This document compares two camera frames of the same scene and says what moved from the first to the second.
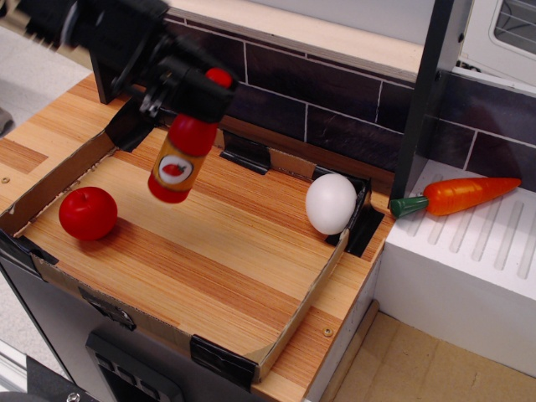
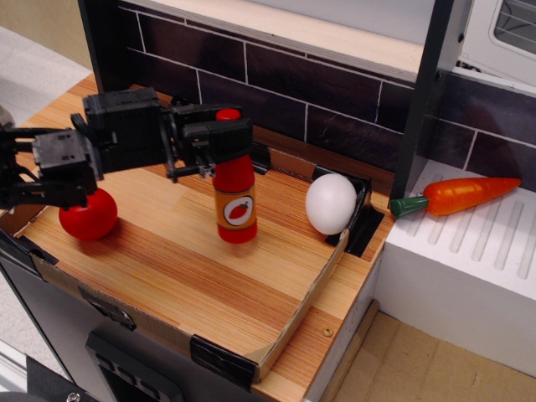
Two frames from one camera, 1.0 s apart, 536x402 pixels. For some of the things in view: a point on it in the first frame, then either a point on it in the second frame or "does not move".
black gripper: [144, 48] to [131, 128]
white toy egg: [331, 203] does not move
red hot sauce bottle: [188, 145] to [234, 194]
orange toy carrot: [449, 196] does not move
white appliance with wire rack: [500, 44] does not move
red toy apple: [87, 213] does not move
